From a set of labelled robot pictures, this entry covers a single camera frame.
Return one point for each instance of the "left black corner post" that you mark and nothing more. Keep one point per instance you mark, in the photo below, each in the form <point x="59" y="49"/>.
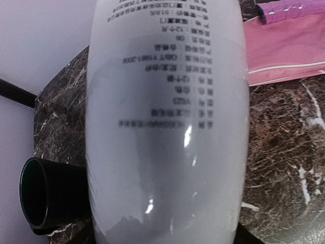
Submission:
<point x="17" y="94"/>

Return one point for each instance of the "pink racket cover bag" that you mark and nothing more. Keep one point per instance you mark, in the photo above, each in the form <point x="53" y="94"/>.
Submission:
<point x="286" y="50"/>

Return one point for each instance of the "pink badminton racket front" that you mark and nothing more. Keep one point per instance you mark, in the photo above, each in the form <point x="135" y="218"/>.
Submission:
<point x="277" y="11"/>

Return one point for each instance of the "dark green mug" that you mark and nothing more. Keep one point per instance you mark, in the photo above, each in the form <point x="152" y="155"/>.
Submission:
<point x="53" y="194"/>

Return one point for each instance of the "white shuttlecock tube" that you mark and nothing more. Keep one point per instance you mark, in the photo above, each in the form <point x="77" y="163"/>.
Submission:
<point x="167" y="121"/>

